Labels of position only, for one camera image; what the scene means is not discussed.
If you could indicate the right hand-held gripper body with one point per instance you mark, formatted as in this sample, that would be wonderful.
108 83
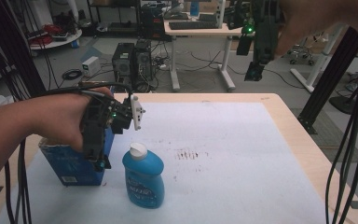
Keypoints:
265 28

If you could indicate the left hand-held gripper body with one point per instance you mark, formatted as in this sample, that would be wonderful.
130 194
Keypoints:
101 113

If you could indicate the person's left hand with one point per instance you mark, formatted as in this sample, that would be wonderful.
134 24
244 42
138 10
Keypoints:
59 119

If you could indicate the blue bottle with white cap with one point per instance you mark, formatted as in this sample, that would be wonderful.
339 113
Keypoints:
144 177

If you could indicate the black metal frame post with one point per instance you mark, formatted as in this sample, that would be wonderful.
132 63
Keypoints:
329 84
15 46

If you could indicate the black keyboard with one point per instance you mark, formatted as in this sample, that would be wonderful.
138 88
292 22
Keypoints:
192 25

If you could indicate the person's right hand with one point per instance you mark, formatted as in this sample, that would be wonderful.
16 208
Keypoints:
323 18

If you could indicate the round white table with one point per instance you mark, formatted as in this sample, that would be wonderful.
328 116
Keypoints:
59 39

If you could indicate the office chair base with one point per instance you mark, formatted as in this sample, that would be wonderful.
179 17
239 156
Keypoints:
301 53

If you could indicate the black round stand base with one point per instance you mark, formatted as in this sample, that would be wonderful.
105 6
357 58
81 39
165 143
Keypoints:
346 104

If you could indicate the black computer tower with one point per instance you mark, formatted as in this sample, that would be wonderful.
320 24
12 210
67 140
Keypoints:
143 60
122 62

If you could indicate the small white box device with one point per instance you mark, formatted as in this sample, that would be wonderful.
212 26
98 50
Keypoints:
90 66

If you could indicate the white desk leg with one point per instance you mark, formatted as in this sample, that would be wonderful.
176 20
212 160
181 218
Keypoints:
320 59

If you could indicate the white desk with wooden top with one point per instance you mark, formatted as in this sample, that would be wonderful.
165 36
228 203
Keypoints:
199 32

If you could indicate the blue cardboard box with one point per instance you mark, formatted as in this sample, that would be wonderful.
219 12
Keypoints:
74 168

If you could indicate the white table mat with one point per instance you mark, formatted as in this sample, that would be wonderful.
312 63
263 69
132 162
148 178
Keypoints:
223 168

